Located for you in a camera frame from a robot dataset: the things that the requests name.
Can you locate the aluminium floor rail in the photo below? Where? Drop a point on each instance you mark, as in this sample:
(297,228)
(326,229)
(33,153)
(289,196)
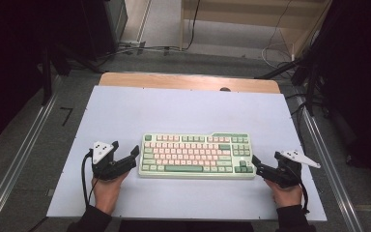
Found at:
(16,167)
(331,167)

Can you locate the green and pink keyboard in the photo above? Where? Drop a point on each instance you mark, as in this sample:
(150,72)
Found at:
(190,154)

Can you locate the dark table grommet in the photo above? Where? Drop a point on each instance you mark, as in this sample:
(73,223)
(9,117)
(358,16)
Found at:
(225,89)

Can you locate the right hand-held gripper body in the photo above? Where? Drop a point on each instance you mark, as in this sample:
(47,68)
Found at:
(286,175)

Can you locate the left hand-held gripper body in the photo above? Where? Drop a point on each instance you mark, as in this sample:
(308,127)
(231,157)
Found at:
(109,169)

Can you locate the black metal stand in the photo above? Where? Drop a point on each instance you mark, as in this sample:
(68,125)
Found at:
(46,80)

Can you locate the dark curtain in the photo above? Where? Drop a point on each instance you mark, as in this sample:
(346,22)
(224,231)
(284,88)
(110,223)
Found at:
(6,64)
(360,80)

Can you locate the white board sheet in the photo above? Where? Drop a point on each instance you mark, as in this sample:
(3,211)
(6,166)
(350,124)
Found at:
(186,109)

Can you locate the person's right hand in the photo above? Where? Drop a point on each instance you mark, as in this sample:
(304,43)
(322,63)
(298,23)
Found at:
(286,196)

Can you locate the light wooden shelf frame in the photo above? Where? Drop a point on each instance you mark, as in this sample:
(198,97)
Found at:
(238,16)

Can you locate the person's left hand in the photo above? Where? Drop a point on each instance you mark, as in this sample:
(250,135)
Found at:
(107,193)

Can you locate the black tripod stand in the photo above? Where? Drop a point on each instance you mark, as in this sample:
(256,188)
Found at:
(306,74)

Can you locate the grey power strip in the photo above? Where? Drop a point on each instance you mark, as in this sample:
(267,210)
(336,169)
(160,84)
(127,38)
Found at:
(132,43)

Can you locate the wooden table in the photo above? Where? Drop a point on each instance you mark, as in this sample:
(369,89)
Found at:
(174,81)

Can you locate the dark cabinet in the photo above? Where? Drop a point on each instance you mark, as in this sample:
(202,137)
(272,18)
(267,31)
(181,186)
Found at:
(104,29)

